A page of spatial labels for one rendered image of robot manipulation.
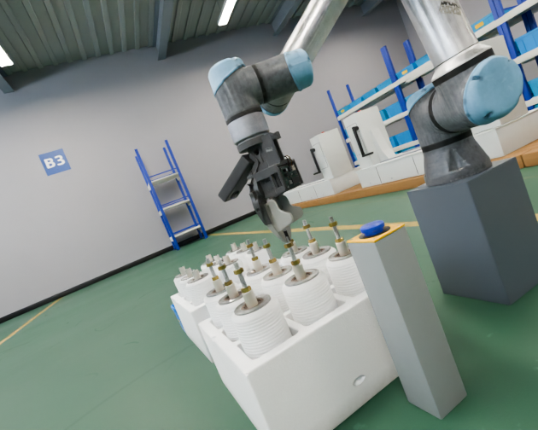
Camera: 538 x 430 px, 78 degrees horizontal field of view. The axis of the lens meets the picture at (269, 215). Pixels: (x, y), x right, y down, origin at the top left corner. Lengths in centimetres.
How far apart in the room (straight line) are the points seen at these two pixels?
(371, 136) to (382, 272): 300
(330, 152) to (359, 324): 347
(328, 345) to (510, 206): 54
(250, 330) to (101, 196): 651
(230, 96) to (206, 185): 653
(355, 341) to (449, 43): 61
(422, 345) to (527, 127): 234
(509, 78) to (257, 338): 67
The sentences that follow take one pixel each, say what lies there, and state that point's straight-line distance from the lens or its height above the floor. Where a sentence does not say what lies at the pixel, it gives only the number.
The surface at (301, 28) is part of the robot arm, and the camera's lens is 86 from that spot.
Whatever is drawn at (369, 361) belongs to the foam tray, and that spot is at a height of 7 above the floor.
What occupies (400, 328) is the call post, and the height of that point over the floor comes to 16.
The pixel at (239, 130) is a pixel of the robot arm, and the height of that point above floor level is 57.
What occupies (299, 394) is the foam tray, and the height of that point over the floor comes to 10.
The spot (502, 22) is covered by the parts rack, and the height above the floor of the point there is 124.
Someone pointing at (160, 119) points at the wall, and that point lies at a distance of 737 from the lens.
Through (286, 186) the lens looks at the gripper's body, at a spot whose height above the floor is 44.
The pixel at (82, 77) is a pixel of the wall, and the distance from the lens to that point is 767.
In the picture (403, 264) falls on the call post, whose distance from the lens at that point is 58.
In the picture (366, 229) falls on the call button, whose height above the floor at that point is 33.
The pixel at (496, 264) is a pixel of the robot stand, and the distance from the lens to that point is 91.
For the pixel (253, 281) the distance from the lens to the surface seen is 88.
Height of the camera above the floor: 45
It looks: 4 degrees down
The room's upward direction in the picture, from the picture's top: 22 degrees counter-clockwise
